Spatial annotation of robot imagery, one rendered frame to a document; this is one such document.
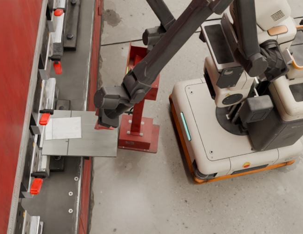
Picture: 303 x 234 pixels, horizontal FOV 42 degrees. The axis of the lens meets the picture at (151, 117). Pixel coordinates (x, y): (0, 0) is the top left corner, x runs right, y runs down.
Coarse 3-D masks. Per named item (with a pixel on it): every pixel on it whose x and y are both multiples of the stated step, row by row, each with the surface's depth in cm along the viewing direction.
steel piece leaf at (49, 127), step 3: (51, 120) 147; (48, 123) 146; (51, 123) 147; (48, 126) 146; (51, 126) 146; (48, 129) 145; (51, 129) 146; (48, 132) 145; (51, 132) 145; (48, 135) 144; (51, 135) 144; (48, 138) 144; (51, 138) 144
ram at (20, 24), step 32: (0, 0) 79; (32, 0) 107; (0, 32) 80; (32, 32) 108; (0, 64) 80; (32, 64) 110; (0, 96) 81; (32, 96) 111; (0, 128) 82; (0, 160) 83; (0, 192) 84; (0, 224) 84
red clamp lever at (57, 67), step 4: (52, 56) 130; (56, 56) 131; (60, 56) 131; (52, 60) 131; (56, 60) 131; (60, 60) 132; (56, 64) 133; (60, 64) 135; (56, 68) 135; (60, 68) 136; (56, 72) 137; (60, 72) 138
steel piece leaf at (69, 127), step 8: (56, 120) 147; (64, 120) 148; (72, 120) 148; (80, 120) 148; (56, 128) 146; (64, 128) 146; (72, 128) 146; (80, 128) 147; (56, 136) 144; (64, 136) 145; (72, 136) 145; (80, 136) 145
